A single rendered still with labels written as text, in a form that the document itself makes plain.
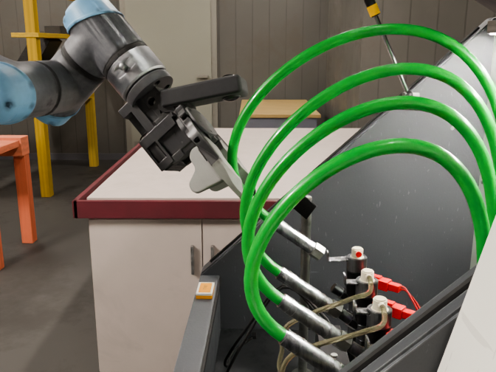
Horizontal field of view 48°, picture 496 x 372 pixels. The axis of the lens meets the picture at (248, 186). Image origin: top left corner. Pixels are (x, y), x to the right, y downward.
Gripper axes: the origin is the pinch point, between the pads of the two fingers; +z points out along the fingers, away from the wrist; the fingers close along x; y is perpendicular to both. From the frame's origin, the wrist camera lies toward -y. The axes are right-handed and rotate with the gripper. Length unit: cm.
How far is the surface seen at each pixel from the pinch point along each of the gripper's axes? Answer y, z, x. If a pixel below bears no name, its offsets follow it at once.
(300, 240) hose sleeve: -0.2, 10.1, -3.1
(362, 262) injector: -4.6, 17.8, -5.1
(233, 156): -1.2, -4.1, 1.1
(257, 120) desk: 36, -99, -432
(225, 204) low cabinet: 35, -18, -126
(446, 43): -31.1, 2.7, -1.1
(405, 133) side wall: -22.9, 7.2, -35.6
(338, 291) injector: 0.8, 19.0, -6.1
